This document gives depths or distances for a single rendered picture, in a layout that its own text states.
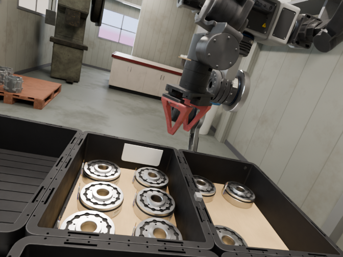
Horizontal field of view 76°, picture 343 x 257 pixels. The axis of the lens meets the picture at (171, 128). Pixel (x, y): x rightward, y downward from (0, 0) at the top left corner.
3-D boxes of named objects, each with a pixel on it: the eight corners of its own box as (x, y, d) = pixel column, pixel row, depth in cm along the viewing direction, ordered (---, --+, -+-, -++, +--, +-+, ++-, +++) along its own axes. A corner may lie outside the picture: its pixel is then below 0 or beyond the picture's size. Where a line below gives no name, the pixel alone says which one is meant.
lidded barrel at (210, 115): (214, 137, 417) (225, 105, 398) (188, 132, 404) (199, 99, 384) (205, 127, 465) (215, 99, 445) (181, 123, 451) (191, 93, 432)
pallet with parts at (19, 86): (11, 80, 403) (13, 61, 392) (64, 92, 426) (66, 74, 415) (-35, 96, 288) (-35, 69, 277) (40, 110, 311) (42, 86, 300)
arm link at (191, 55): (217, 36, 46) (192, 28, 45) (230, 36, 40) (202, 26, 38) (206, 70, 48) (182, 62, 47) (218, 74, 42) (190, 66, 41)
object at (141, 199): (136, 187, 60) (136, 185, 60) (171, 192, 62) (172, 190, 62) (136, 213, 51) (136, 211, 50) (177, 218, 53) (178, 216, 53)
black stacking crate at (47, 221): (78, 164, 71) (83, 131, 67) (167, 178, 78) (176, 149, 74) (17, 292, 34) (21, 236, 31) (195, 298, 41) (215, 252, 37)
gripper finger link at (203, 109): (202, 135, 52) (215, 97, 49) (186, 139, 46) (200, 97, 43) (179, 124, 56) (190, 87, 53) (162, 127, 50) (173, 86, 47)
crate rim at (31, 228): (82, 136, 68) (83, 129, 67) (175, 154, 75) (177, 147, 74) (19, 246, 31) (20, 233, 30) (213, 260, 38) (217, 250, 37)
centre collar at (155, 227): (148, 225, 48) (148, 222, 47) (170, 228, 48) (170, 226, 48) (147, 243, 43) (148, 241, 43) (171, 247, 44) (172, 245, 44)
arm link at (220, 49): (243, 19, 45) (209, -6, 42) (277, 12, 34) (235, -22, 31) (212, 73, 48) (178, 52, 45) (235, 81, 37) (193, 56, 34)
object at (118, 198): (84, 180, 57) (85, 178, 56) (124, 186, 59) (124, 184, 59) (74, 207, 47) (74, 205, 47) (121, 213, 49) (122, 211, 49)
